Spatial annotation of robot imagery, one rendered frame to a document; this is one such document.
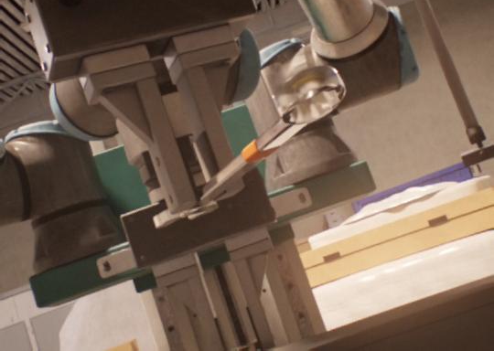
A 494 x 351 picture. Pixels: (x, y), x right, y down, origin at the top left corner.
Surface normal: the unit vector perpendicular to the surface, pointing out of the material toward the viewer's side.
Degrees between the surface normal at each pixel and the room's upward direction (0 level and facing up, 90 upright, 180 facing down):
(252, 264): 90
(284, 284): 90
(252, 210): 90
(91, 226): 70
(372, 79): 142
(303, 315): 90
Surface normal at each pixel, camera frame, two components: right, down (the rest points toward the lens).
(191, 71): 0.28, -0.25
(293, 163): -0.47, -0.33
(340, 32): -0.04, 0.77
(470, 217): -0.39, -0.01
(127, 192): 0.01, -0.16
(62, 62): 0.33, 0.93
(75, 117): -0.47, 0.73
